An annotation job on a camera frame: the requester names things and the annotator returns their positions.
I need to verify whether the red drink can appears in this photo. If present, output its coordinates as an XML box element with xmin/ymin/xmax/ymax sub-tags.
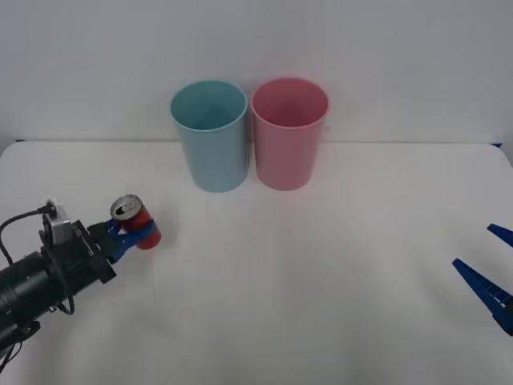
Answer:
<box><xmin>109</xmin><ymin>193</ymin><xmax>163</xmax><ymax>251</ymax></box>

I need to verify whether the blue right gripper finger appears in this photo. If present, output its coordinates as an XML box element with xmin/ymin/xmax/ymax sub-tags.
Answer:
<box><xmin>451</xmin><ymin>257</ymin><xmax>513</xmax><ymax>337</ymax></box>
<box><xmin>486</xmin><ymin>223</ymin><xmax>513</xmax><ymax>247</ymax></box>

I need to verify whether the pink plastic bin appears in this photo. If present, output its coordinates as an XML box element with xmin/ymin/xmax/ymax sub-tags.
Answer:
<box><xmin>250</xmin><ymin>76</ymin><xmax>331</xmax><ymax>192</ymax></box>

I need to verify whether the pale blue plastic bin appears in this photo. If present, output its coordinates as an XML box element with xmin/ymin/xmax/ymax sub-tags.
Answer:
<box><xmin>169</xmin><ymin>79</ymin><xmax>248</xmax><ymax>194</ymax></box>

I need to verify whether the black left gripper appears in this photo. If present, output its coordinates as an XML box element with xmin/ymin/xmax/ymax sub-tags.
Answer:
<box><xmin>50</xmin><ymin>219</ymin><xmax>160</xmax><ymax>296</ymax></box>

